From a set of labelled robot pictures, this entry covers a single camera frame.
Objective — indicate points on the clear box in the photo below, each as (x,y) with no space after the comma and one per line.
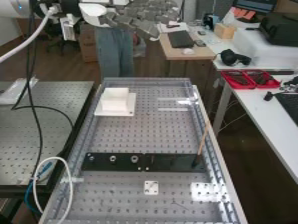
(146,206)

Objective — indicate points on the small white box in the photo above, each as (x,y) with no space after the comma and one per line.
(114,100)

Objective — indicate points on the black bag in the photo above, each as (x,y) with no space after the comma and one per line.
(281,30)

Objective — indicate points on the white mouse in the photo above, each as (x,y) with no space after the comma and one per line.
(188,51)

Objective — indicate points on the person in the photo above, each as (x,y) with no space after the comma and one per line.
(114,53)

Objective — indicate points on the wooden desk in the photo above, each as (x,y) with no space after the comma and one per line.
(186,57)

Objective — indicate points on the white desk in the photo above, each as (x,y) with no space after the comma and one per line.
(270,56)
(266,126)

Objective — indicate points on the thin stick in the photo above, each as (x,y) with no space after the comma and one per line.
(202,141)

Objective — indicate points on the black headphones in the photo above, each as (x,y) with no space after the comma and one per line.
(233,56)

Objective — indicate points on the black laptop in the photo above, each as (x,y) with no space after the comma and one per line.
(180,39)

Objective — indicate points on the black plate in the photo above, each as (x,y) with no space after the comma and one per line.
(173,163)

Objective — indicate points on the small cardboard box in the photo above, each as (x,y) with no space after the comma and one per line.
(225,31)

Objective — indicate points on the black keyboard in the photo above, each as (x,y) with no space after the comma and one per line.
(289,106)

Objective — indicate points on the small white square plate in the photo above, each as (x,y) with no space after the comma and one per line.
(150,187)

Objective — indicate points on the red tray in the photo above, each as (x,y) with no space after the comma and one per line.
(238,80)
(265,78)

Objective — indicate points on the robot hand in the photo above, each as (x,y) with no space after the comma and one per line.
(133,18)

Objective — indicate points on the small metal bearing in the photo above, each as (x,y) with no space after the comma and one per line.
(133,159)
(113,159)

